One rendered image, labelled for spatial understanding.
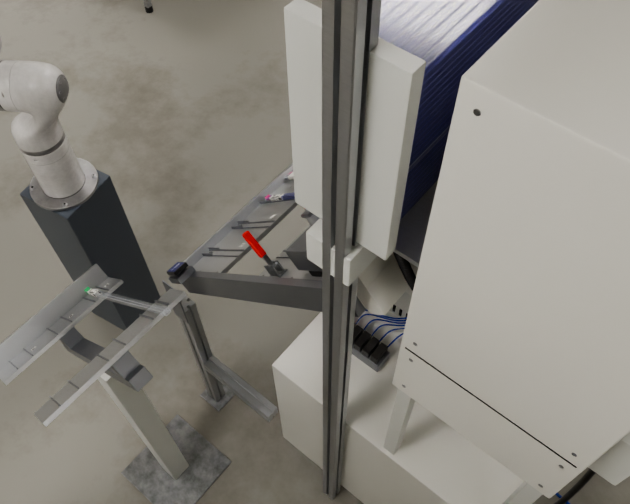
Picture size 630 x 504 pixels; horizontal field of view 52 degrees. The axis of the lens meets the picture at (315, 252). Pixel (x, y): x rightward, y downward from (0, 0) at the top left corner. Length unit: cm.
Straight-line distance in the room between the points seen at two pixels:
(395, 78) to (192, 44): 286
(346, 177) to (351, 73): 15
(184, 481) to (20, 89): 127
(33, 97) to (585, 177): 131
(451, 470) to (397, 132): 103
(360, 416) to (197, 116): 187
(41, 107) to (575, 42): 127
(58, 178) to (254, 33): 185
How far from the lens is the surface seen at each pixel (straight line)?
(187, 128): 304
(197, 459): 223
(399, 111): 67
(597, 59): 67
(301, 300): 120
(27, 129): 178
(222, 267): 154
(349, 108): 68
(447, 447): 160
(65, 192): 192
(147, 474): 225
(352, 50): 63
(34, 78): 166
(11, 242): 286
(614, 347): 78
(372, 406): 161
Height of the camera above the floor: 212
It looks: 56 degrees down
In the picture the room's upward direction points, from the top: 1 degrees counter-clockwise
